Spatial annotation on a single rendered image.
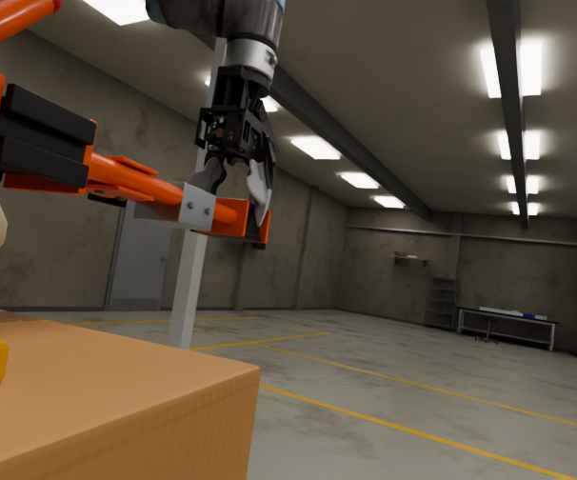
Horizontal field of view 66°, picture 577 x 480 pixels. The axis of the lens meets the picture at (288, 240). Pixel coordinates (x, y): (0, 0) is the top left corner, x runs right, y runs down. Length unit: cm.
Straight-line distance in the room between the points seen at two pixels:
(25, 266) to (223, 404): 732
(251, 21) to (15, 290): 704
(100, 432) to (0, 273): 723
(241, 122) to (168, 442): 47
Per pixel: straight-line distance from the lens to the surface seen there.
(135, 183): 43
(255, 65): 66
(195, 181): 65
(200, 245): 328
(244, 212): 59
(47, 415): 18
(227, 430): 27
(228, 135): 61
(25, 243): 750
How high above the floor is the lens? 114
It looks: 4 degrees up
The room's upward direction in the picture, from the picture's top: 8 degrees clockwise
